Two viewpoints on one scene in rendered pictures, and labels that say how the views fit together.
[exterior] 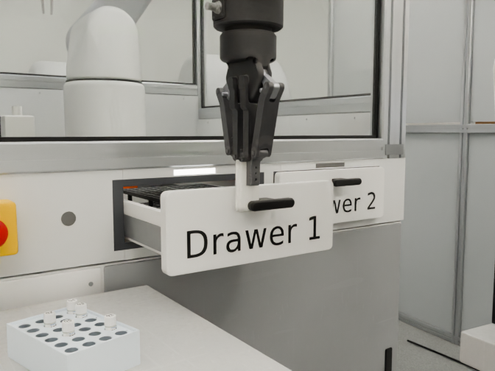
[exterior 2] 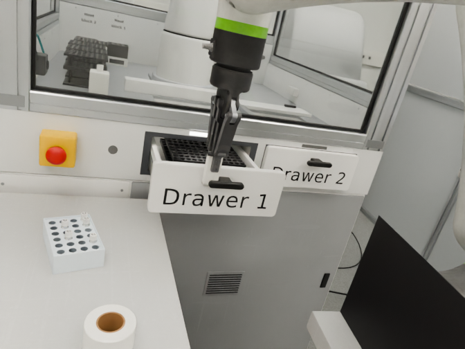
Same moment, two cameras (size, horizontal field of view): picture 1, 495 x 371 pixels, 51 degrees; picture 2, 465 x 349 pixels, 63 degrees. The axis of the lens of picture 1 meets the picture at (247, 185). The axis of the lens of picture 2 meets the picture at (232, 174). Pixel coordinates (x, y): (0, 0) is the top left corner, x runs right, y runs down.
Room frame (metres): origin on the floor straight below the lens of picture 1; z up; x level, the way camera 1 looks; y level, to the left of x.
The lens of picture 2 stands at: (0.03, -0.20, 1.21)
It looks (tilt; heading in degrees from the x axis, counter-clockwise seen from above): 22 degrees down; 13
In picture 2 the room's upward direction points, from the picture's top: 13 degrees clockwise
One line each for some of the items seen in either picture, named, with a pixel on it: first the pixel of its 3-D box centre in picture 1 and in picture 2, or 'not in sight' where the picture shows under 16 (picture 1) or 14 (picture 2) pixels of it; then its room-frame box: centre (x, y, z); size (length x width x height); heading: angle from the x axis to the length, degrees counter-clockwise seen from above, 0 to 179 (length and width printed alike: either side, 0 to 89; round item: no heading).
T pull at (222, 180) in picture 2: (266, 203); (225, 182); (0.72, -0.03, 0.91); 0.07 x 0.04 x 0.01; 124
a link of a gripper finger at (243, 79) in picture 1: (253, 118); (223, 129); (0.69, -0.01, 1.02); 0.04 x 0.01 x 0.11; 124
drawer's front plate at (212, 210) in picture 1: (255, 223); (218, 190); (0.74, -0.01, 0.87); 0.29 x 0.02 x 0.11; 124
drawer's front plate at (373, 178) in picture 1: (333, 196); (309, 169); (1.06, -0.18, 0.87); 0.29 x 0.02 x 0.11; 124
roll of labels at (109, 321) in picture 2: not in sight; (109, 332); (0.39, 0.01, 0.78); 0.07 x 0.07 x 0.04
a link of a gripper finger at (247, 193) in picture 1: (248, 185); (212, 169); (0.70, 0.00, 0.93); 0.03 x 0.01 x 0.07; 124
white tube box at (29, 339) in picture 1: (72, 343); (73, 242); (0.54, 0.19, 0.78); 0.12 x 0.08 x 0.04; 49
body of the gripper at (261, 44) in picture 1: (247, 68); (228, 91); (0.70, 0.00, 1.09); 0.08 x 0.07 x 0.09; 34
